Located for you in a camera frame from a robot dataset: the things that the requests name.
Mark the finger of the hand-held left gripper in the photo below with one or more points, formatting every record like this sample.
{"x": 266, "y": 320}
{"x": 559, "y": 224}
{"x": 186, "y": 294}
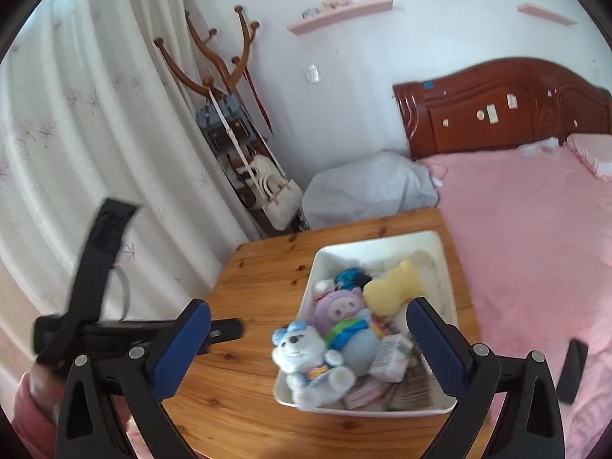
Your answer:
{"x": 229, "y": 329}

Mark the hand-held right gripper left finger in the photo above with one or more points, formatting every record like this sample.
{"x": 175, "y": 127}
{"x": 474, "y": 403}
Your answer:
{"x": 184, "y": 344}

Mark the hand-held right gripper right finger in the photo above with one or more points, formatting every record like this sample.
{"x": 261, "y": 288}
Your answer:
{"x": 437, "y": 344}

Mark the white cream box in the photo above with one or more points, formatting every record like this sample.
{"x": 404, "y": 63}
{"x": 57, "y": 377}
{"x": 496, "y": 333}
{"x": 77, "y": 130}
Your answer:
{"x": 389, "y": 358}

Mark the plaid fabric bow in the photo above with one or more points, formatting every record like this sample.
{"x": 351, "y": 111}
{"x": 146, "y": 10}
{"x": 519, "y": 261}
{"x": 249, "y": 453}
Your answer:
{"x": 416, "y": 389}

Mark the blue plush toy yellow cap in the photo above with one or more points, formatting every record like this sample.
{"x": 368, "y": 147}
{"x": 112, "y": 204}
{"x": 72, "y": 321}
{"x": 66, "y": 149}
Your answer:
{"x": 361, "y": 349}

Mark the white bear plush toy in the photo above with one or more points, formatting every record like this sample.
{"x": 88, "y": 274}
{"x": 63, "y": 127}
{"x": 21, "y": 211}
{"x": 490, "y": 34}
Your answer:
{"x": 306, "y": 349}

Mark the pink striped packet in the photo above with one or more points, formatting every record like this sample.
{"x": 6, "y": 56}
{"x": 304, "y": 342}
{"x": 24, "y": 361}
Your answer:
{"x": 366, "y": 392}

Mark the purple plush toy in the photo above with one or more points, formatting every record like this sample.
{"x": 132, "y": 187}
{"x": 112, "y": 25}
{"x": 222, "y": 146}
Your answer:
{"x": 339, "y": 311}

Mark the white plastic bin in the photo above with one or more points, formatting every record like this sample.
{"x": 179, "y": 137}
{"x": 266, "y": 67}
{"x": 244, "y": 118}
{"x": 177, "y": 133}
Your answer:
{"x": 330, "y": 260}

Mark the yellow duck plush toy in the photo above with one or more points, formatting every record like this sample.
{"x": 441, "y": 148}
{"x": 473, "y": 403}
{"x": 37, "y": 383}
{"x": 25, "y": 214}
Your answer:
{"x": 392, "y": 287}

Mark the pink bed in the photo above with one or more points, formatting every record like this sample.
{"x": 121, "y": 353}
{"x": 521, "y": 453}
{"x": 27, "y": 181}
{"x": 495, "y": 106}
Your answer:
{"x": 526, "y": 248}

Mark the white handbag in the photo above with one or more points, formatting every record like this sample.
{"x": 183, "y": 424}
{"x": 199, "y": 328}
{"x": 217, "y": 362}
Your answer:
{"x": 282, "y": 205}

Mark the black flat device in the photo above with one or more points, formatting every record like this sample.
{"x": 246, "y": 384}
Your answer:
{"x": 573, "y": 368}

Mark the brown and white bag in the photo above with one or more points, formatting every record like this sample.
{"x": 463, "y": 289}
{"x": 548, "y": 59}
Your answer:
{"x": 248, "y": 167}

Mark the grey cloth cover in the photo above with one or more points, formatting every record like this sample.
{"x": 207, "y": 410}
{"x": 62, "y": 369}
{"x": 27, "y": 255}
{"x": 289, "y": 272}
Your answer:
{"x": 368, "y": 186}

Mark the white floral curtain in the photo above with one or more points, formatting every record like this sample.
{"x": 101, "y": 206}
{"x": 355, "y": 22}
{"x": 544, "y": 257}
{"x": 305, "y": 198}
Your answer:
{"x": 71, "y": 129}

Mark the white crumpled cloth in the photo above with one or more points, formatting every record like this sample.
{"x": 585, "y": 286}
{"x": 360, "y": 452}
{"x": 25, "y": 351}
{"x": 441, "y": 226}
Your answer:
{"x": 540, "y": 147}

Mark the pink pillow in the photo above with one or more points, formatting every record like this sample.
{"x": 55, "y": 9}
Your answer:
{"x": 593, "y": 150}

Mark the red wooden headboard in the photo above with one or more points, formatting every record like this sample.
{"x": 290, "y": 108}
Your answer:
{"x": 478, "y": 86}

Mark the wooden coat rack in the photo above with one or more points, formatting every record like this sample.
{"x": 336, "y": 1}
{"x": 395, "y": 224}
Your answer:
{"x": 215, "y": 64}

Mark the small shelf ornaments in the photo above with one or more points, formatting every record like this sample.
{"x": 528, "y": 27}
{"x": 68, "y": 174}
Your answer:
{"x": 325, "y": 5}

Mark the white wall switch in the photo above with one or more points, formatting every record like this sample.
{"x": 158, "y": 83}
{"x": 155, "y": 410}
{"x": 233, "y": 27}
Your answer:
{"x": 312, "y": 74}

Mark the long pink wall shelf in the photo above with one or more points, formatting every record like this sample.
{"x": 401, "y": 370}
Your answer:
{"x": 344, "y": 13}

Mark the short pink wall shelf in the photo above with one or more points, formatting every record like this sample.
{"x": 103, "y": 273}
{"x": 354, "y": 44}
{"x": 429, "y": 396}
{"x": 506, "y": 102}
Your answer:
{"x": 545, "y": 13}

